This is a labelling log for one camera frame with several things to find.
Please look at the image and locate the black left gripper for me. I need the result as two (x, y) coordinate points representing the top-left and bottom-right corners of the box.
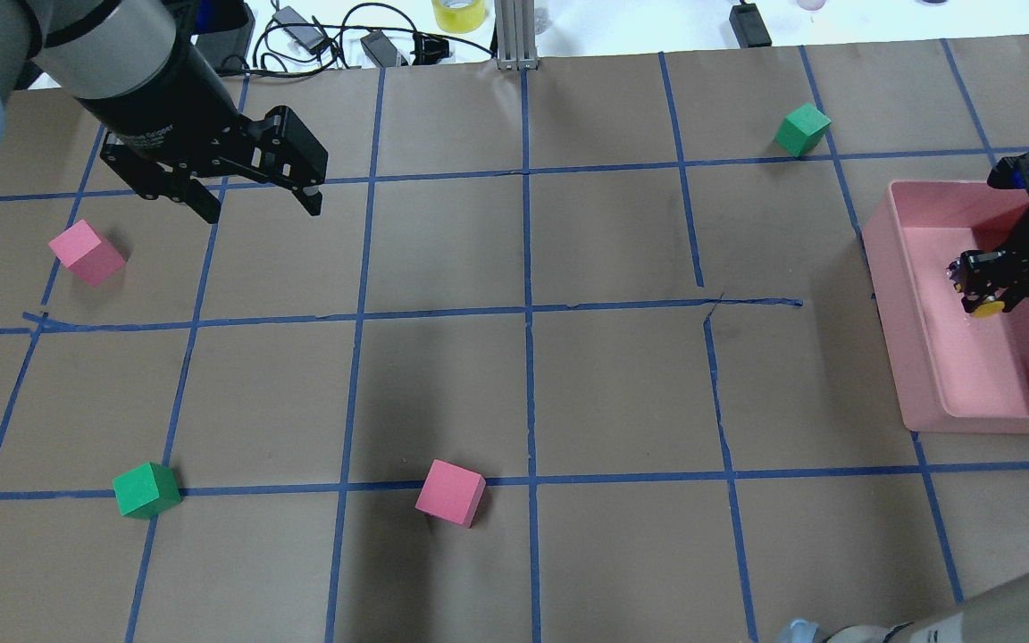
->
(80, 37), (330, 224)

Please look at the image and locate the yellow push button switch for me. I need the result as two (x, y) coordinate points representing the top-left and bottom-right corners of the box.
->
(947, 251), (1005, 319)

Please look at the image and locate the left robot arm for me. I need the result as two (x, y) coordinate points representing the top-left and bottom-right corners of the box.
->
(0, 1), (330, 224)

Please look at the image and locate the pink plastic bin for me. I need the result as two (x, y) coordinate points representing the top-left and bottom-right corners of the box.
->
(862, 180), (1029, 435)

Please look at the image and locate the pink cube far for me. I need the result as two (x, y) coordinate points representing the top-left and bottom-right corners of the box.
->
(47, 220), (127, 288)

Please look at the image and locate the pink cube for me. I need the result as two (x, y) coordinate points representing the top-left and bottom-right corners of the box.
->
(47, 220), (127, 288)
(414, 459), (487, 529)

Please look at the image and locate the green cube near bin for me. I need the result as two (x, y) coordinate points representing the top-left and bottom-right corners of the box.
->
(774, 103), (832, 158)

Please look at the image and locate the yellow tape roll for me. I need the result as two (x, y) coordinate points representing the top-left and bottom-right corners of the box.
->
(431, 0), (489, 34)

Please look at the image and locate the green cube far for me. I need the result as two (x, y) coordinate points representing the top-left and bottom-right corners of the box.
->
(112, 463), (182, 520)

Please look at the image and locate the pink cube centre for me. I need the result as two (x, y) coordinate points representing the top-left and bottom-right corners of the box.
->
(414, 459), (487, 529)

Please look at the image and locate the black power adapter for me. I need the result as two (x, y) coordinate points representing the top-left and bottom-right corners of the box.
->
(728, 1), (774, 49)

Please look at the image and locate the aluminium frame post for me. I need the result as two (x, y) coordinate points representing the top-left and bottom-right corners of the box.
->
(494, 1), (540, 71)

